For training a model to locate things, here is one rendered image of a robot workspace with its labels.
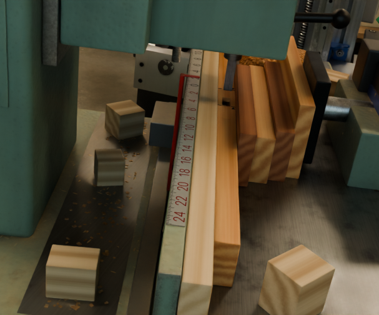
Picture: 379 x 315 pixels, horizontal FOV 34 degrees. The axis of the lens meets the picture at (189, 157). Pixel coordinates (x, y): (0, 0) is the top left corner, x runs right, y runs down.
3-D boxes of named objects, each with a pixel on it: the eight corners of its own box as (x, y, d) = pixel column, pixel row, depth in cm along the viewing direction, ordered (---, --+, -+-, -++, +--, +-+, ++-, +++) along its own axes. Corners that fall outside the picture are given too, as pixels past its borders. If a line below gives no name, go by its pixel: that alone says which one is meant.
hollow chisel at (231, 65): (231, 91, 65) (239, 46, 62) (223, 90, 65) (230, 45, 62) (231, 87, 66) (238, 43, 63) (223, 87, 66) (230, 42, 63)
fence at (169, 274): (172, 340, 40) (182, 275, 37) (147, 337, 40) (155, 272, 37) (202, 44, 92) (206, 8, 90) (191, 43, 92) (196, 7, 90)
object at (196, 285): (202, 344, 40) (213, 285, 38) (172, 340, 40) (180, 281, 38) (215, 46, 92) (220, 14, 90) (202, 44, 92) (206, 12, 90)
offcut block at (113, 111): (128, 123, 89) (130, 99, 87) (143, 135, 86) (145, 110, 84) (104, 128, 87) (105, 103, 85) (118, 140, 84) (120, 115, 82)
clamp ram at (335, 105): (369, 172, 62) (394, 90, 58) (297, 163, 62) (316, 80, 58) (353, 132, 70) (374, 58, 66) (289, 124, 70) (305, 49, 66)
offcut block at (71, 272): (98, 279, 59) (100, 248, 57) (94, 302, 56) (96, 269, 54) (52, 275, 59) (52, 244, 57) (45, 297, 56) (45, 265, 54)
